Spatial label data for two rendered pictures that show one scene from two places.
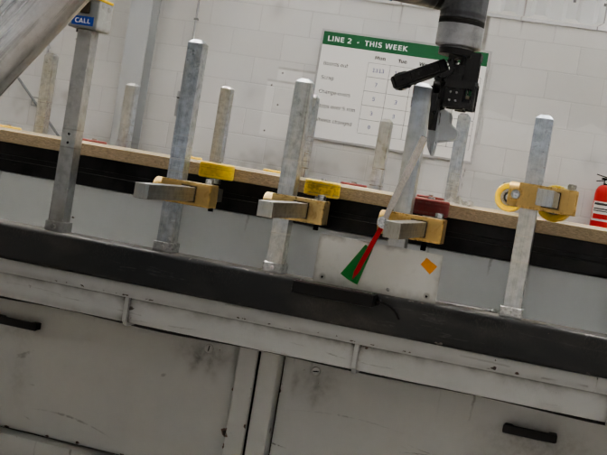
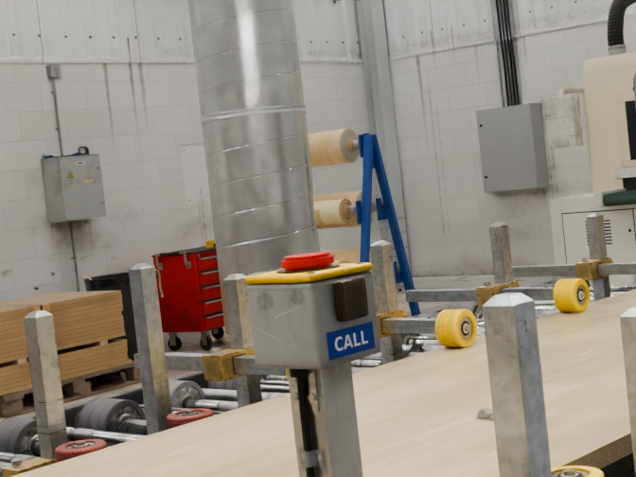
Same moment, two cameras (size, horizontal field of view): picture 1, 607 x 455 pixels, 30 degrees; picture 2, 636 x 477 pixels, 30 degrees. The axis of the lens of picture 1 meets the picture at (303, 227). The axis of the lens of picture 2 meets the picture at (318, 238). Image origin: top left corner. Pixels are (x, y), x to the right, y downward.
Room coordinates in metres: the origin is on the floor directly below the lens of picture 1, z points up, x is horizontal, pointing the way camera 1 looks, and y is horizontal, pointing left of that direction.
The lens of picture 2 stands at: (2.08, 1.32, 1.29)
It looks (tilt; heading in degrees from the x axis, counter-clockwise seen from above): 3 degrees down; 298
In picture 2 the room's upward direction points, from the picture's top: 6 degrees counter-clockwise
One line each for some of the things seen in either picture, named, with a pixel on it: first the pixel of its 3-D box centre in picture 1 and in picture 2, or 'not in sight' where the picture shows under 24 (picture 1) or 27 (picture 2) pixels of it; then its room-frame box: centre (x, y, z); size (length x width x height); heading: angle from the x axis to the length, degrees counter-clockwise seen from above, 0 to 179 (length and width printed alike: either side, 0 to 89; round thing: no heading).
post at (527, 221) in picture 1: (525, 234); not in sight; (2.26, -0.44, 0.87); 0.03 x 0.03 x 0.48; 76
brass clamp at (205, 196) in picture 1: (184, 191); not in sight; (2.45, 0.27, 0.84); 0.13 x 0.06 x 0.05; 76
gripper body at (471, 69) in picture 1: (455, 80); not in sight; (2.23, -0.25, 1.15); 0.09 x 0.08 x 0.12; 75
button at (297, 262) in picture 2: not in sight; (308, 266); (2.52, 0.54, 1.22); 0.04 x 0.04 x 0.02
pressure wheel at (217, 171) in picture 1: (214, 186); not in sight; (2.57, 0.22, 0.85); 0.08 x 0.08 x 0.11
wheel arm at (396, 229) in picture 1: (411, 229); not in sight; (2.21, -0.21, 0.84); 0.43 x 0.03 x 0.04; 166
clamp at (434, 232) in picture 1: (411, 227); not in sight; (2.32, -0.22, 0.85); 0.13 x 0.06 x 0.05; 76
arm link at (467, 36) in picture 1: (459, 39); not in sight; (2.24, -0.24, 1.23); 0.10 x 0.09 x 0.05; 165
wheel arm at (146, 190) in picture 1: (182, 193); not in sight; (2.38, 0.26, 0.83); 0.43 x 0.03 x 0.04; 166
